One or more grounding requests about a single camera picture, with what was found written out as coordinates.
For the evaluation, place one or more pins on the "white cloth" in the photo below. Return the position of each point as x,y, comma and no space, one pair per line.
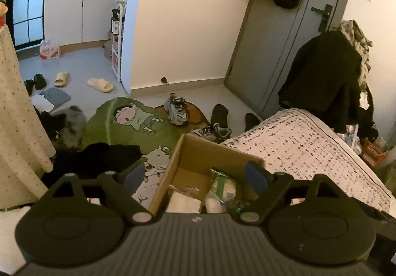
41,103

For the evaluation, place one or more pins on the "black framed glass door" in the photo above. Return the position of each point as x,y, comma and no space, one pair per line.
27,1

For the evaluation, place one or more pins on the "toy figure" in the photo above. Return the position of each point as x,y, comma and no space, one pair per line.
3,13

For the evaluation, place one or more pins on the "green cartoon rug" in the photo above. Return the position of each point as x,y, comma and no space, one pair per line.
123,127

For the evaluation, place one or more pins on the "red and white plastic bag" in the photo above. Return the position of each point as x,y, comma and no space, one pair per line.
49,50

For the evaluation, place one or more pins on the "beige slipper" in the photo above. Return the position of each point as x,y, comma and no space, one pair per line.
61,78
100,85

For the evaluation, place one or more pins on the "patterned white mattress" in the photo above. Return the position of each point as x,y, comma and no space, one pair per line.
309,152

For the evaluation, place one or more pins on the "white kitchen cabinet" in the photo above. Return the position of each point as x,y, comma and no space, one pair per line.
77,16

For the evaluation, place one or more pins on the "dark coat on chair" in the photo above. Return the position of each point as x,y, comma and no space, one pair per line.
328,78

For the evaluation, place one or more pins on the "narrow white rack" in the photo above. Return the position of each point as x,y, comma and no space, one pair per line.
119,47

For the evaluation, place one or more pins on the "dark bottle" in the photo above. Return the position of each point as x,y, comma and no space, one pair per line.
114,22

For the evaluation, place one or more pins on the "orange basket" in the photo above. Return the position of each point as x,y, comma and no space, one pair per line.
372,154

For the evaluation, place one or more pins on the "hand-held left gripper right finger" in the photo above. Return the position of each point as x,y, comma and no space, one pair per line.
256,175

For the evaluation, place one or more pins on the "black shoes by door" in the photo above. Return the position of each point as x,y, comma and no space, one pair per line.
219,115

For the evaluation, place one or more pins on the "black sock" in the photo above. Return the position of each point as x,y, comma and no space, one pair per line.
252,121

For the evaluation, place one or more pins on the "grey room door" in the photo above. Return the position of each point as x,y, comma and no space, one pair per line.
278,47

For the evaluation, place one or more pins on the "black clothing pile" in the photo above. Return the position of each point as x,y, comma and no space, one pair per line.
99,158

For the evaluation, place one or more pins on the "grey cloth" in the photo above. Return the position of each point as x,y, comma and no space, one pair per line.
57,97

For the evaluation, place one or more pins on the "white garment tag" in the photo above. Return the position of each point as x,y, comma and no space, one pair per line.
364,99

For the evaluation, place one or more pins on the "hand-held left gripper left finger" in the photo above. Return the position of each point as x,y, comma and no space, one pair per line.
134,174

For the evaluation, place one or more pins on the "camouflage garment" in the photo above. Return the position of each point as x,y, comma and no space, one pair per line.
359,44

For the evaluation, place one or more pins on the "green striped white snack packet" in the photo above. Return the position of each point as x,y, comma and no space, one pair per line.
223,184

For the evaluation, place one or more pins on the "dark green snack packet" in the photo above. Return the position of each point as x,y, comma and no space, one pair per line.
239,205

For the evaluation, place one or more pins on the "cream dotted cloth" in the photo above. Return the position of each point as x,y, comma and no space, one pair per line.
21,115

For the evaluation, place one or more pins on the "pale snack packet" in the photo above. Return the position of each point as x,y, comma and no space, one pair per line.
214,201

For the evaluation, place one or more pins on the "grey sneaker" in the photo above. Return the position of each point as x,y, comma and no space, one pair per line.
212,133
177,109

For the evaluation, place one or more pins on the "brown cardboard box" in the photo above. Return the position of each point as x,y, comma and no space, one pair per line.
191,158

